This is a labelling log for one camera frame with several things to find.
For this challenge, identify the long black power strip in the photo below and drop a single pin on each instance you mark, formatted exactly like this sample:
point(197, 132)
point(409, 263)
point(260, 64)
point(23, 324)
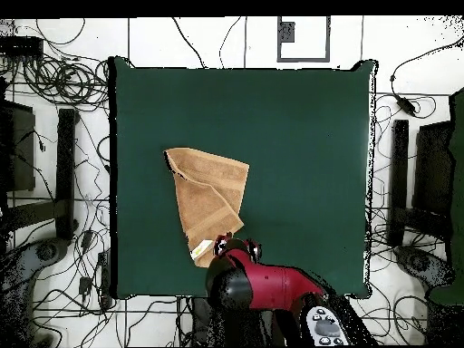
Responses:
point(105, 275)

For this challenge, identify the small black plug adapter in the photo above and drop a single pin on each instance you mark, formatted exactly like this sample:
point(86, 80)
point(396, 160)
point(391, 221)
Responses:
point(87, 239)
point(85, 285)

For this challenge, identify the tan terry towel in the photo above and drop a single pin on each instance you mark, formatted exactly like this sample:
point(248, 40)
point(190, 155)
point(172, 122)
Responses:
point(206, 195)

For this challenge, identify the dark green table cloth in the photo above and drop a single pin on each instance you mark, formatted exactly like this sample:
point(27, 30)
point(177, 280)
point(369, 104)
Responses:
point(152, 108)

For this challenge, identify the dark wheeled chair base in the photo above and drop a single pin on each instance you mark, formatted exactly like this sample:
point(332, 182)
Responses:
point(431, 268)
point(25, 264)

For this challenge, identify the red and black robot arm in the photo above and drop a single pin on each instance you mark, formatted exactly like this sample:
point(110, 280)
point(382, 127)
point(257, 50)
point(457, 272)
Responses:
point(275, 286)

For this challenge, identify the grey square floor frame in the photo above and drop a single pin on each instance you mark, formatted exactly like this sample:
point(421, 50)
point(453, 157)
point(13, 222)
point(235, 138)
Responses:
point(303, 59)

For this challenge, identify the black box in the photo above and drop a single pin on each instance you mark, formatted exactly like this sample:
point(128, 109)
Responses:
point(20, 152)
point(433, 170)

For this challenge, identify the black power adapter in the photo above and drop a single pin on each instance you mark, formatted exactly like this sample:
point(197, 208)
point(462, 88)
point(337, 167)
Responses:
point(406, 106)

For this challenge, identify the dark grey square patch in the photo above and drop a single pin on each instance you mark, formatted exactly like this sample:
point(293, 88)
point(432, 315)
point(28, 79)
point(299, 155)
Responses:
point(288, 32)

